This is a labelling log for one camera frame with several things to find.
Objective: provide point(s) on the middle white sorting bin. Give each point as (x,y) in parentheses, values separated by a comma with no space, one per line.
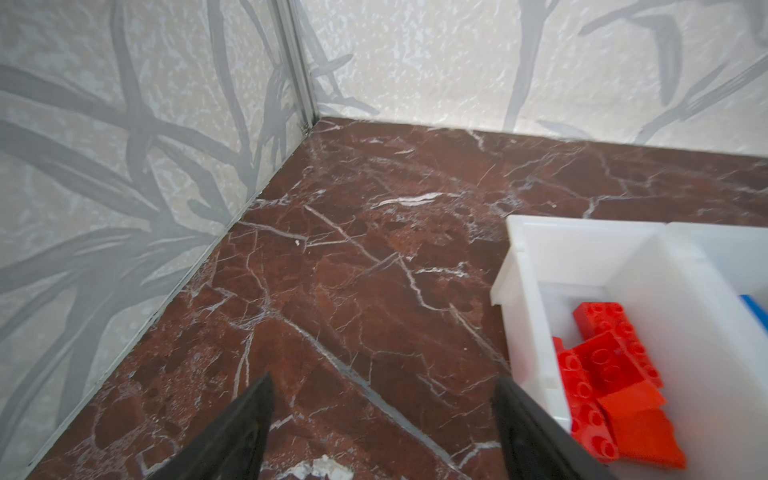
(738,253)

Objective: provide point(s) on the long red lego brick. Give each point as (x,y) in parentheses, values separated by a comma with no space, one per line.
(593,318)

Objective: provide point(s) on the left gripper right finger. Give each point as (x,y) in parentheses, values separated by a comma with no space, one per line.
(534,446)

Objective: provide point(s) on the blue lego brick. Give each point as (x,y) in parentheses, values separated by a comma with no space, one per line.
(759,313)

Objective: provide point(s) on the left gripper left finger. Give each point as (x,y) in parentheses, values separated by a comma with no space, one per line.
(233,445)

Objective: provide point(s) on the white sorting bin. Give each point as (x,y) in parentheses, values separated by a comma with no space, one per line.
(708,349)
(738,253)

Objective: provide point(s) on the left white sorting bin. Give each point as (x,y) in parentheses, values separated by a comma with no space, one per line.
(708,349)

